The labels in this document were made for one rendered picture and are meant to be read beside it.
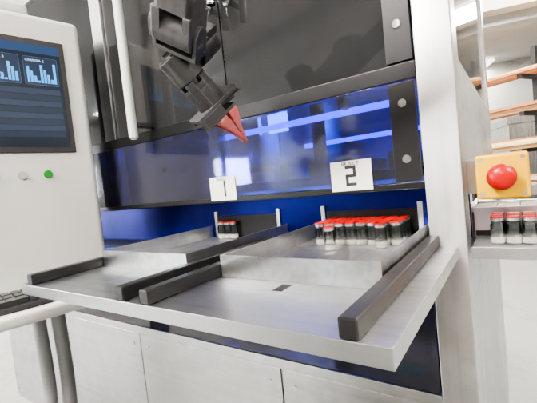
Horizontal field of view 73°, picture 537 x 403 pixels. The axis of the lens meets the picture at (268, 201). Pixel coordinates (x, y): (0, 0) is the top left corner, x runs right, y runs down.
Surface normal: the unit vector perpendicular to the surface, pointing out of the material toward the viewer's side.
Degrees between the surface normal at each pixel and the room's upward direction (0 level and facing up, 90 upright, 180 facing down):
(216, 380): 90
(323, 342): 90
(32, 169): 90
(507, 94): 90
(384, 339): 0
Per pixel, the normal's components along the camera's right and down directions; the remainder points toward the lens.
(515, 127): -0.30, 0.08
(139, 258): -0.56, 0.10
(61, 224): 0.69, -0.04
